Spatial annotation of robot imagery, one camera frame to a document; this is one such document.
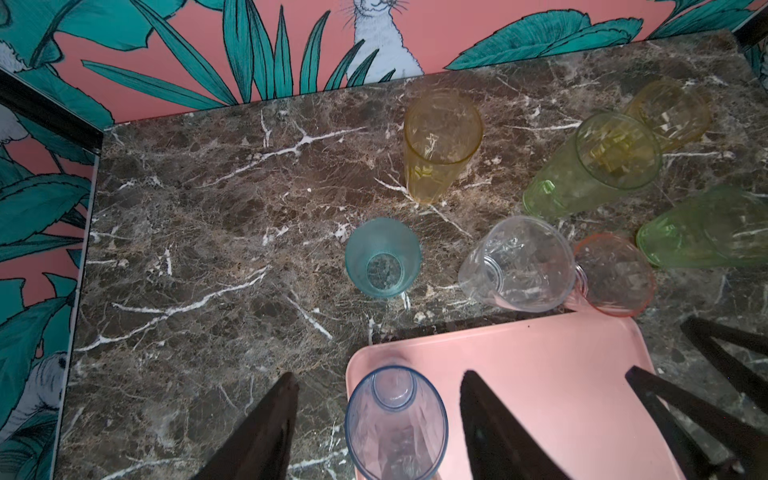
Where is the amber yellow tumbler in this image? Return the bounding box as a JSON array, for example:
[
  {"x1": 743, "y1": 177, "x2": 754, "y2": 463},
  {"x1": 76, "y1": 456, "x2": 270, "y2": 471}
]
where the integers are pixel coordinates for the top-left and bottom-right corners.
[{"x1": 404, "y1": 91, "x2": 484, "y2": 205}]

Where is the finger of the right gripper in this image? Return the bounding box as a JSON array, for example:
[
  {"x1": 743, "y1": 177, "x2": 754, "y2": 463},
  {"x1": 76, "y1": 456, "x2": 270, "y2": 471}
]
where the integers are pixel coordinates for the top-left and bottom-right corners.
[
  {"x1": 680, "y1": 317, "x2": 767, "y2": 413},
  {"x1": 625, "y1": 366, "x2": 767, "y2": 479}
]

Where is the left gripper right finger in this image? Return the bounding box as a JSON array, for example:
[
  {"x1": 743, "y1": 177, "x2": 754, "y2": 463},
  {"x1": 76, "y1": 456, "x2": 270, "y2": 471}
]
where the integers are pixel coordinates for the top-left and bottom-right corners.
[{"x1": 460, "y1": 370, "x2": 568, "y2": 479}]

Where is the left black frame post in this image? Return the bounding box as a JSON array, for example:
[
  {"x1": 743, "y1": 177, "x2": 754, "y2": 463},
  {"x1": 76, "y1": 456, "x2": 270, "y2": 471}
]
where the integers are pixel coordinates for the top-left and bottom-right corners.
[{"x1": 1, "y1": 70, "x2": 104, "y2": 154}]

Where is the teal frosted tumbler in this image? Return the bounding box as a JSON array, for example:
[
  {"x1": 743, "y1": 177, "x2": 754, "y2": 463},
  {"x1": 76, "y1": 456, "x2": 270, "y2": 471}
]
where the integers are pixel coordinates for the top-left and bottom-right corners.
[{"x1": 345, "y1": 217, "x2": 422, "y2": 298}]

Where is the blue-grey clear tumbler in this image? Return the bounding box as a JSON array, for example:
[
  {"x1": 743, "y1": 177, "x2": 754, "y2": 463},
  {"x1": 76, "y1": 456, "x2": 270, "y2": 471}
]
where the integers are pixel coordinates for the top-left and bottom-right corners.
[{"x1": 345, "y1": 365, "x2": 449, "y2": 480}]

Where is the pink clear tumbler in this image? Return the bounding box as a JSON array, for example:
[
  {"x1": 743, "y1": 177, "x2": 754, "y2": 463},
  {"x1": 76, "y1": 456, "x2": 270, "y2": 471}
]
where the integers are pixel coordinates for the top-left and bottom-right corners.
[{"x1": 564, "y1": 233, "x2": 656, "y2": 318}]

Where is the light green tumbler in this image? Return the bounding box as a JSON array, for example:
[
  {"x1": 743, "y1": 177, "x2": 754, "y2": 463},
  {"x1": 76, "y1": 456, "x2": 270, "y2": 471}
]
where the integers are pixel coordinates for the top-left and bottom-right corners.
[{"x1": 522, "y1": 112, "x2": 662, "y2": 221}]

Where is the clear colourless tumbler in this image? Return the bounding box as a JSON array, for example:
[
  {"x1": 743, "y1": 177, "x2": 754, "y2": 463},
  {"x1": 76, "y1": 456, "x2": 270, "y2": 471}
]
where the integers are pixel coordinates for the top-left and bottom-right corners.
[{"x1": 458, "y1": 216, "x2": 576, "y2": 313}]

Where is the yellow short tumbler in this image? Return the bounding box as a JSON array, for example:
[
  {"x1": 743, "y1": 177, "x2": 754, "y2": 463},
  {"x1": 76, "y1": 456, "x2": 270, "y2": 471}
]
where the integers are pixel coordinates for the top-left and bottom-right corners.
[{"x1": 623, "y1": 79, "x2": 712, "y2": 153}]

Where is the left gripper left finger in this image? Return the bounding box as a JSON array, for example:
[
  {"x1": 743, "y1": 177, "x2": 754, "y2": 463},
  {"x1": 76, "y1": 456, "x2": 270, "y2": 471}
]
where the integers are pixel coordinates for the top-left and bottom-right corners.
[{"x1": 195, "y1": 372, "x2": 299, "y2": 479}]

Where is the pink plastic tray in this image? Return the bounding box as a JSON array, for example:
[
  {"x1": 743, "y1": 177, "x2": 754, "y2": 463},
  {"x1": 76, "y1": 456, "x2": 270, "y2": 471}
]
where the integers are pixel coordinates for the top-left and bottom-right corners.
[{"x1": 346, "y1": 312, "x2": 682, "y2": 479}]

